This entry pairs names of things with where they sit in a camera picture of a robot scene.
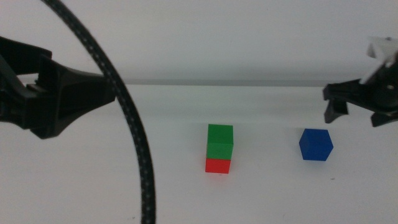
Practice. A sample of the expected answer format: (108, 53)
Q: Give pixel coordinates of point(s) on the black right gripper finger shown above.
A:
(335, 109)
(384, 119)

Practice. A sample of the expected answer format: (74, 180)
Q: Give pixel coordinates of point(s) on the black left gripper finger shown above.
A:
(71, 93)

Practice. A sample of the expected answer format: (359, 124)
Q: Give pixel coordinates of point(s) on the blue cube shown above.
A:
(316, 145)

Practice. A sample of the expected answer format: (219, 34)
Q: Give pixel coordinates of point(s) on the green cube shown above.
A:
(220, 141)

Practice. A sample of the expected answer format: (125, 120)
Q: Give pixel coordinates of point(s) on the red cube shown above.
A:
(218, 165)

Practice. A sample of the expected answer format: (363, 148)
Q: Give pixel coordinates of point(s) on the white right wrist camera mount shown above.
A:
(381, 49)

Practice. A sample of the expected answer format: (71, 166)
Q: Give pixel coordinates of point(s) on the grey table edge rail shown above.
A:
(217, 82)

